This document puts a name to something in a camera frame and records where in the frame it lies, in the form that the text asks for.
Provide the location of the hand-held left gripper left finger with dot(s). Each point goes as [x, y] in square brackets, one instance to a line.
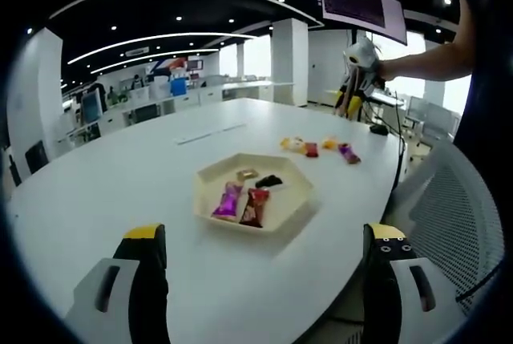
[144, 304]

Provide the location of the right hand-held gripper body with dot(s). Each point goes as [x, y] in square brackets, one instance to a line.
[366, 67]

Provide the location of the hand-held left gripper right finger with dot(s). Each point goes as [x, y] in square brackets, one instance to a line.
[380, 304]

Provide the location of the small orange candy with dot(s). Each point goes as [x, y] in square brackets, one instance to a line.
[329, 143]

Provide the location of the purple food packet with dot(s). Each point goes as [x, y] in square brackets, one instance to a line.
[227, 201]
[348, 153]

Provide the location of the small red food packet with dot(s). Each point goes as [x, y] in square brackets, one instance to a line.
[312, 150]

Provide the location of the black food packet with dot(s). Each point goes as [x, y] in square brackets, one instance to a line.
[268, 180]

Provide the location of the beige hexagonal container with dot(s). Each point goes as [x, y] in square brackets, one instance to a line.
[288, 203]

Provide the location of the small gold candy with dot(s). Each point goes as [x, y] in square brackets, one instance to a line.
[247, 174]

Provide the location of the large red food packet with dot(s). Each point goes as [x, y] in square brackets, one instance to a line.
[254, 207]

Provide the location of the person's right hand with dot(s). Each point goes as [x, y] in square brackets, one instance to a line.
[386, 73]

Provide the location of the small black table device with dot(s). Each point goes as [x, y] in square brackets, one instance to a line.
[378, 129]

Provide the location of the white side desk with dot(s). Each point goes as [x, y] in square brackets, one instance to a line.
[390, 98]

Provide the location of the grey office chair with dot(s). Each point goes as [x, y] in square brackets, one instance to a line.
[414, 111]
[441, 119]

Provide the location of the white square column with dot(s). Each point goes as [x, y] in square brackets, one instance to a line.
[290, 63]

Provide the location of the overhead monitor screen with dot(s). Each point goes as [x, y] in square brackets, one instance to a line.
[352, 1]

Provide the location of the white mesh office chair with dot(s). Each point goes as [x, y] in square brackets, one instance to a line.
[453, 215]

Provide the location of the person's dark shirt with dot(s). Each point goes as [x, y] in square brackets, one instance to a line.
[483, 91]

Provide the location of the blue box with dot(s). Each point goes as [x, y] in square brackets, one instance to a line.
[178, 87]

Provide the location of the light blue desk monitor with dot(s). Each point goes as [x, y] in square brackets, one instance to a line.
[91, 106]

